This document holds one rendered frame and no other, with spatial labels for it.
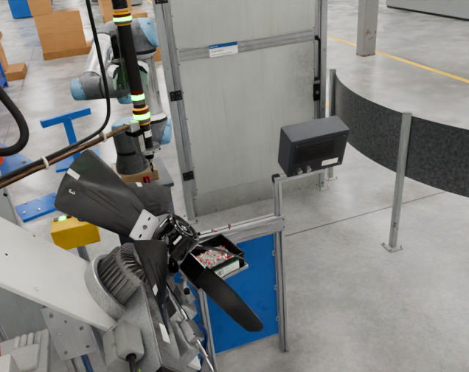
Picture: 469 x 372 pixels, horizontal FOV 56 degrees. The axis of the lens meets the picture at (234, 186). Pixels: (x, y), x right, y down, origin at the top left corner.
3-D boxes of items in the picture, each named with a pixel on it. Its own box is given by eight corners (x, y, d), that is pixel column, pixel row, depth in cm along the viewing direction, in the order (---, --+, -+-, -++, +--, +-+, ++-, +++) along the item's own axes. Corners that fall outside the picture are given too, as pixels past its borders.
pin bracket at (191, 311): (163, 325, 136) (182, 304, 135) (162, 314, 141) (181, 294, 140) (178, 333, 138) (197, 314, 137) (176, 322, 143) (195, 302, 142)
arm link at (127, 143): (118, 143, 207) (111, 116, 201) (146, 141, 207) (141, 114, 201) (113, 154, 197) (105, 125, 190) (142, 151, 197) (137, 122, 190)
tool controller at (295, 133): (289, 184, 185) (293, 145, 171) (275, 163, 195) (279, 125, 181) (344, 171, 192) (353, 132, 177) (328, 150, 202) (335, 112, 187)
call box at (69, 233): (57, 255, 165) (49, 232, 159) (58, 240, 173) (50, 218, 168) (102, 244, 168) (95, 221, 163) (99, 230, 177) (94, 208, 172)
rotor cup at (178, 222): (155, 276, 120) (186, 241, 119) (127, 238, 127) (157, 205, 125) (183, 277, 133) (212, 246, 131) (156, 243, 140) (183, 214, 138)
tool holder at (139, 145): (142, 160, 119) (136, 126, 114) (124, 155, 123) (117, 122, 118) (166, 147, 125) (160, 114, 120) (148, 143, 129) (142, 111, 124)
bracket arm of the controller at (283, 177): (274, 184, 186) (273, 178, 185) (271, 181, 189) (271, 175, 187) (324, 172, 192) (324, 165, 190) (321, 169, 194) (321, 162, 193)
